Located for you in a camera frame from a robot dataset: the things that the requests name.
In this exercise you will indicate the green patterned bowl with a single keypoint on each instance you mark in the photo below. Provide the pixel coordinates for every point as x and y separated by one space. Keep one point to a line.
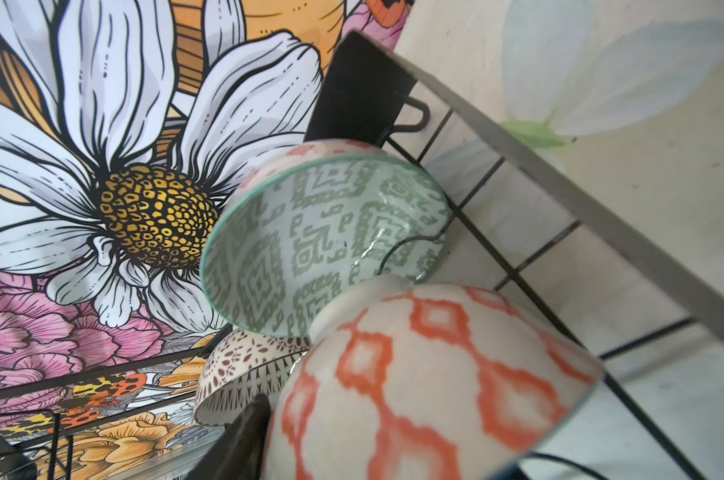
312 222

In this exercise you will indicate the dark blue patterned bowl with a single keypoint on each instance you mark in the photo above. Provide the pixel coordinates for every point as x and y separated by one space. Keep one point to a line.
434 381

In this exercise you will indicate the black wire dish rack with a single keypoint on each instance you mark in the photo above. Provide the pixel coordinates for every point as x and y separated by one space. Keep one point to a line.
663 177

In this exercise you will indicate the maroon patterned white bowl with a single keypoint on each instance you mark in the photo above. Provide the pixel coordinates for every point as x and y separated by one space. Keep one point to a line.
242 366

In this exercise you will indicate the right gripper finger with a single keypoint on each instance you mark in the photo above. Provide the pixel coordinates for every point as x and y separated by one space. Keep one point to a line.
238 453

